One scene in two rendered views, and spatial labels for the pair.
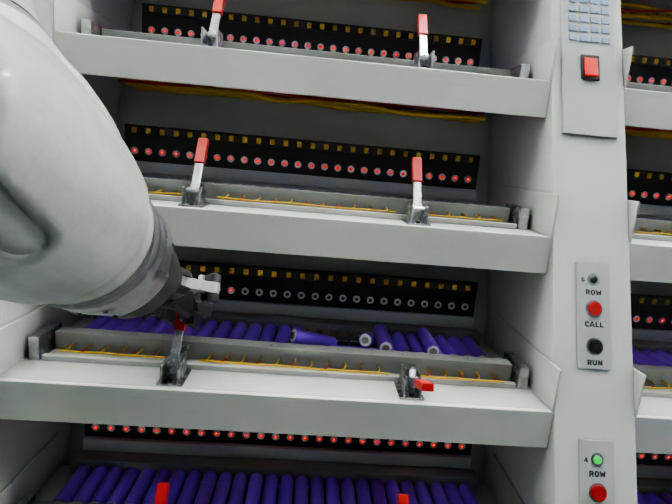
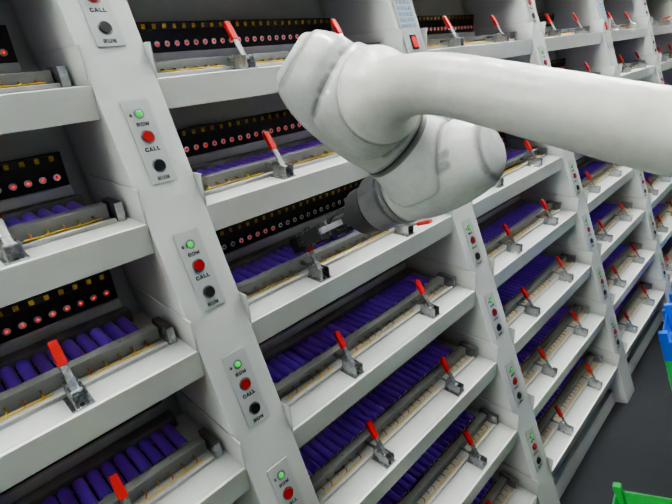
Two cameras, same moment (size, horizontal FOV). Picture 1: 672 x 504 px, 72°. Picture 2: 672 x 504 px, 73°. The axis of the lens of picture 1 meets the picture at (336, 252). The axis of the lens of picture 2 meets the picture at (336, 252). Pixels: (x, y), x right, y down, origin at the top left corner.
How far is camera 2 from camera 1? 67 cm
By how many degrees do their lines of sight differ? 40
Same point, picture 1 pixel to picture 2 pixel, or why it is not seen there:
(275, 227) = (332, 173)
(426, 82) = not seen: hidden behind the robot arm
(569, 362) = not seen: hidden behind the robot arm
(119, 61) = (205, 91)
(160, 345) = (289, 269)
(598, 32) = (411, 20)
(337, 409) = (391, 253)
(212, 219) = (305, 180)
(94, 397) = (300, 303)
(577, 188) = not seen: hidden behind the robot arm
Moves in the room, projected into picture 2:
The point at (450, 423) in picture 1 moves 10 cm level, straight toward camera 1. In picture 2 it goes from (425, 238) to (452, 237)
